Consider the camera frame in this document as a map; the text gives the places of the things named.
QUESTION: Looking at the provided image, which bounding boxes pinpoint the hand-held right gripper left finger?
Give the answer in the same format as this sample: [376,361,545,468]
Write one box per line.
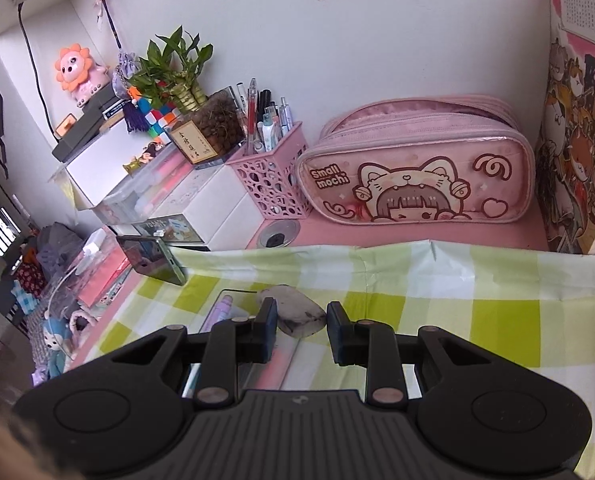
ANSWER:
[110,297,280,407]

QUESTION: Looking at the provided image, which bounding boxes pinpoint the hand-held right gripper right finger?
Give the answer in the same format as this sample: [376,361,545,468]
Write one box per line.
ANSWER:
[326,301,494,407]

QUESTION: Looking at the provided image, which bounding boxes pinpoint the white eraser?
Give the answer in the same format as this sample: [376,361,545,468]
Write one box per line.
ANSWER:
[254,284,329,340]

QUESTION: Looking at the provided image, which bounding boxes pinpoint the purple cartoon pen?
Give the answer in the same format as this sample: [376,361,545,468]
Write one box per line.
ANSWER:
[204,295,234,332]

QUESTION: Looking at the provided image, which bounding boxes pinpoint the person's right forearm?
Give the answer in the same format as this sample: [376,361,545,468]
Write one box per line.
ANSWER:
[0,399,56,480]

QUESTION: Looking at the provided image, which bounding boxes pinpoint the pink highlighter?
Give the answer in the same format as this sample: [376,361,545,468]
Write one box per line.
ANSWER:
[256,349,299,392]

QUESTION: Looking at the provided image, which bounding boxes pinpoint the round metal desk grommet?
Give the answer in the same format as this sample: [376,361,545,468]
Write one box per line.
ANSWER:
[256,222,301,250]

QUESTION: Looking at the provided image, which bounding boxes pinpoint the smartphone with green case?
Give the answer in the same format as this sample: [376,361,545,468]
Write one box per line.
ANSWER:
[116,234,187,287]

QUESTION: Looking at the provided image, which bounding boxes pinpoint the white drawer organizer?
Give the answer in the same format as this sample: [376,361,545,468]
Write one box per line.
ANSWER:
[132,164,259,252]

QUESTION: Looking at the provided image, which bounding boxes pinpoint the green white checked tablecloth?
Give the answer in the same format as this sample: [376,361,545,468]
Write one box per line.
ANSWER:
[72,239,595,413]

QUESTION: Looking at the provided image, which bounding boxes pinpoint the pink perforated pen holder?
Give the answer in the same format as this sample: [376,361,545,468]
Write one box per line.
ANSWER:
[226,120,311,221]

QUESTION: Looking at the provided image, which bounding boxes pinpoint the pink cartoon pencil case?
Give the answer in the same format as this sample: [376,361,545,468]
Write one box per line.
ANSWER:
[296,94,537,224]

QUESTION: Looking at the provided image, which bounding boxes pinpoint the clear plastic storage box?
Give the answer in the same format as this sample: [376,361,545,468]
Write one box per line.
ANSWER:
[94,151,194,227]

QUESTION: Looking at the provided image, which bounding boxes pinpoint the calligraphy sign card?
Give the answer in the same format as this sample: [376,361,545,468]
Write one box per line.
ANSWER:
[170,119,214,167]

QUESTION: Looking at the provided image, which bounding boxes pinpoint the clear glass vase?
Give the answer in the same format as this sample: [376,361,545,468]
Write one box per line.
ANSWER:
[184,87,247,169]

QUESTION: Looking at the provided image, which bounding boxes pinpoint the blue white plush toy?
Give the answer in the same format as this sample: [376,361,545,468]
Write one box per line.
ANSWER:
[39,311,79,377]

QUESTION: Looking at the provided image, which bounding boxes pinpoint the small golden figurine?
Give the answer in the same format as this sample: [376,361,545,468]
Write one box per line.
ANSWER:
[122,149,159,175]

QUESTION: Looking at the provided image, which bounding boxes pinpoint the bunch of pens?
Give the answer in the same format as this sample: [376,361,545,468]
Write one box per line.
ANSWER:
[234,76,297,157]

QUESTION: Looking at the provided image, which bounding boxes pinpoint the white cardboard box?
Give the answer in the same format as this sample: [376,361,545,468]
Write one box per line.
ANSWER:
[64,134,154,202]

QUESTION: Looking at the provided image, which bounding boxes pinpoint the colourful puzzle cubes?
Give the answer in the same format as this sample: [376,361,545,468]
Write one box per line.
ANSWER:
[129,94,179,142]

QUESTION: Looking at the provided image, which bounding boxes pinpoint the clear plastic folder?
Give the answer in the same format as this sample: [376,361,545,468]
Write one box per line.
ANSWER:
[49,164,94,212]

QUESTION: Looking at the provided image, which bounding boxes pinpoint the flat black box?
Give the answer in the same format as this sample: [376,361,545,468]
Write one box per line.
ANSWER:
[52,85,129,164]

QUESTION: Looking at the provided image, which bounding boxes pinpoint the lucky bamboo plant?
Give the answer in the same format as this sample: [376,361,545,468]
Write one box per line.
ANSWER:
[126,24,215,117]

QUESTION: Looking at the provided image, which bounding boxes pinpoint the purple tassel pouch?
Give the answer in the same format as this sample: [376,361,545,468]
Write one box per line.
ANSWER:
[112,49,142,134]

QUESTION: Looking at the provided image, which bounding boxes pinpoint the cartoon cat book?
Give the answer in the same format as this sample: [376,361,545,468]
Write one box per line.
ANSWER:
[534,0,595,257]

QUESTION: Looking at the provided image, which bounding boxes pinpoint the pink lion toy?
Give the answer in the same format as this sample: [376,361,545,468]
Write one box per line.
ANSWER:
[54,45,112,109]

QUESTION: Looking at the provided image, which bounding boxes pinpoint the black cable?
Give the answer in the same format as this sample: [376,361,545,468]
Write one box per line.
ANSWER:
[16,1,62,142]

